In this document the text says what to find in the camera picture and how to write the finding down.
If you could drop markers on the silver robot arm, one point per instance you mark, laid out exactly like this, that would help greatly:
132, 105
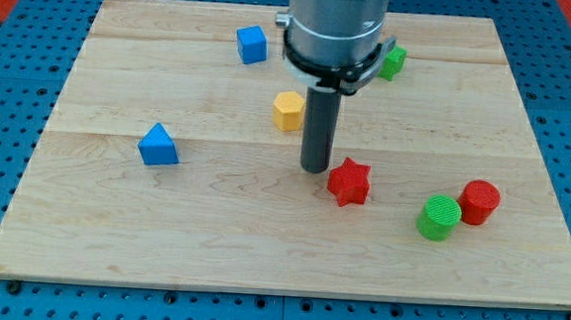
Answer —
334, 46

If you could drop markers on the red star block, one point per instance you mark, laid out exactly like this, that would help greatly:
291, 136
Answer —
349, 182

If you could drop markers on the green star block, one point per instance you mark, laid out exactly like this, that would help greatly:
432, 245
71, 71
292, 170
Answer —
393, 63

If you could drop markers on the yellow hexagon block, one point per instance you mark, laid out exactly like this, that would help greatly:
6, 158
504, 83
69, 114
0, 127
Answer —
288, 111

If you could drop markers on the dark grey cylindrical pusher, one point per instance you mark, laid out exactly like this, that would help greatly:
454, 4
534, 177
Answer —
319, 124

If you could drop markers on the wooden board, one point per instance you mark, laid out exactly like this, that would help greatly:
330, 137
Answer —
238, 214

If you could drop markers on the blue cube block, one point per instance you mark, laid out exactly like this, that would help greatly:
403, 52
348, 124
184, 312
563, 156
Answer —
252, 44

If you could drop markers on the blue triangle block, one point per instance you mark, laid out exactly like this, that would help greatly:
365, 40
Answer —
157, 147

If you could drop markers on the green cylinder block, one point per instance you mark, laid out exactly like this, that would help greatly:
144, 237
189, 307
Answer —
438, 217

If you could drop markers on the red cylinder block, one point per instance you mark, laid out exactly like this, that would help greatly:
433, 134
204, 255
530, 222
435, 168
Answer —
477, 201

